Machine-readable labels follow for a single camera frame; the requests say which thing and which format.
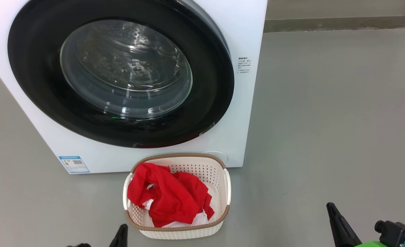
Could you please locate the blue energy label sticker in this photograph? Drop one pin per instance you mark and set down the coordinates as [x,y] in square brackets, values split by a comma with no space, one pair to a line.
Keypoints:
[74,164]

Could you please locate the small printed text sticker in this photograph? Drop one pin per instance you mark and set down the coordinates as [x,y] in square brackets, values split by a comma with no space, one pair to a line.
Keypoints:
[244,65]

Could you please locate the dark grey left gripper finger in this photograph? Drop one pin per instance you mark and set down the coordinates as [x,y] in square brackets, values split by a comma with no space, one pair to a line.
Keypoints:
[116,240]
[124,238]

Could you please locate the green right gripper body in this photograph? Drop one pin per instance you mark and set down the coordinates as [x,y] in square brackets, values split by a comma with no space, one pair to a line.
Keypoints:
[370,244]

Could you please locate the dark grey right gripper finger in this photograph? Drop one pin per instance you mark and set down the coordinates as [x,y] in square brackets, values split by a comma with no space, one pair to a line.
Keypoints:
[336,230]
[348,233]

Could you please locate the round white filter cap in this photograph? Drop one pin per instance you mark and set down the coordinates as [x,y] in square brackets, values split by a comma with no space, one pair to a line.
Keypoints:
[217,157]

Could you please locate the red and white clothing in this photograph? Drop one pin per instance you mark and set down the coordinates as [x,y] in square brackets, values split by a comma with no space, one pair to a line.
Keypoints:
[171,199]

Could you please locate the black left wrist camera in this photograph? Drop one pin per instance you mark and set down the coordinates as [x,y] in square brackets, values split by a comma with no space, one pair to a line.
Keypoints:
[79,245]

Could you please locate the black round glass machine door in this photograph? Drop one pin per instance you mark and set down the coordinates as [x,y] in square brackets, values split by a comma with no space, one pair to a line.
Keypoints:
[41,75]

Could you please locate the cream perforated laundry basket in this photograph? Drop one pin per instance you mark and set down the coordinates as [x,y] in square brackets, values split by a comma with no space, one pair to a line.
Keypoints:
[216,178]

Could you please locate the grey wall baseboard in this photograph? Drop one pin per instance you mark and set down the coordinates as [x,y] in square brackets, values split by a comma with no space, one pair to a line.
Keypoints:
[343,24]

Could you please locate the white washing machine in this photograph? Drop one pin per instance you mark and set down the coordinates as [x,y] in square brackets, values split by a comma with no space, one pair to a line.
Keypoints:
[247,103]

